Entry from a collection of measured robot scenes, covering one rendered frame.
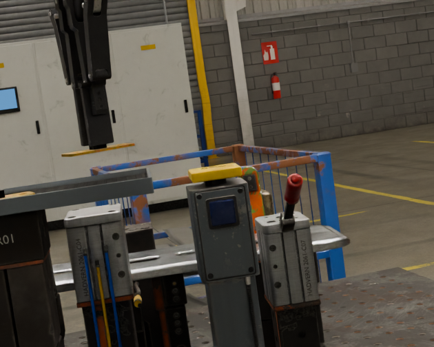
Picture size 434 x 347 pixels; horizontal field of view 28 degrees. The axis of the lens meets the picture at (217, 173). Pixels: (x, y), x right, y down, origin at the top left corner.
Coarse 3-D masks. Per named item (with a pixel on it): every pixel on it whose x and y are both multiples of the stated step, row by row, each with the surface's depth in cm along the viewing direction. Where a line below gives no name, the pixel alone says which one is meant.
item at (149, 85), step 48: (0, 48) 887; (48, 48) 900; (144, 48) 925; (0, 96) 887; (48, 96) 903; (144, 96) 929; (0, 144) 893; (48, 144) 906; (144, 144) 932; (192, 144) 945
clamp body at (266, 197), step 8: (264, 192) 153; (264, 200) 152; (264, 208) 153; (272, 208) 153; (256, 280) 155; (264, 288) 155; (264, 296) 155; (264, 304) 155; (264, 312) 155; (264, 320) 155; (264, 328) 155; (272, 328) 155; (264, 336) 155; (272, 336) 155; (272, 344) 155
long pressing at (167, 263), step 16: (256, 240) 141; (320, 240) 131; (336, 240) 132; (144, 256) 141; (160, 256) 139; (176, 256) 137; (192, 256) 135; (64, 272) 138; (144, 272) 129; (160, 272) 129; (176, 272) 129; (64, 288) 128
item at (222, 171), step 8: (200, 168) 106; (208, 168) 104; (216, 168) 103; (224, 168) 102; (232, 168) 101; (240, 168) 101; (192, 176) 101; (200, 176) 101; (208, 176) 101; (216, 176) 101; (224, 176) 101; (232, 176) 101; (208, 184) 103; (216, 184) 103
